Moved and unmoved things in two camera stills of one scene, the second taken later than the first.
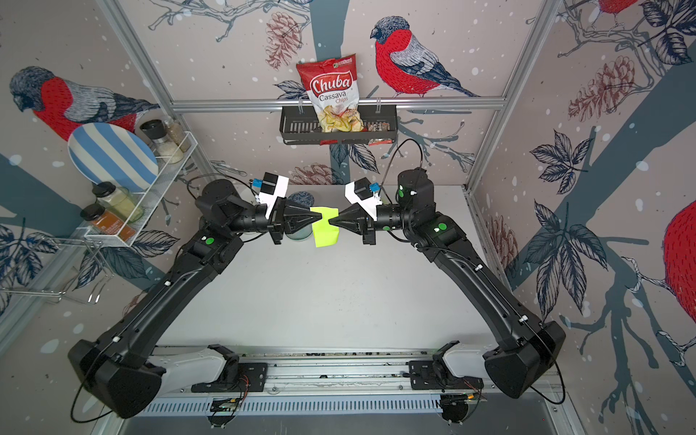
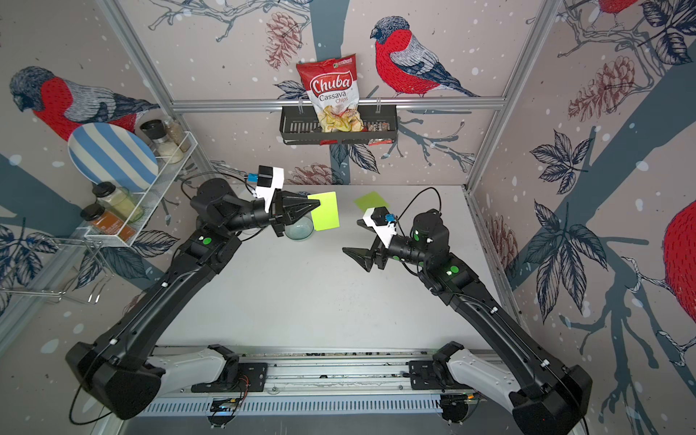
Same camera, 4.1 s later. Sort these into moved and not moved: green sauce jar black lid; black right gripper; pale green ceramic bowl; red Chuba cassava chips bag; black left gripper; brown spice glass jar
Moved: black left gripper; black right gripper
Not moved: pale green ceramic bowl; red Chuba cassava chips bag; green sauce jar black lid; brown spice glass jar
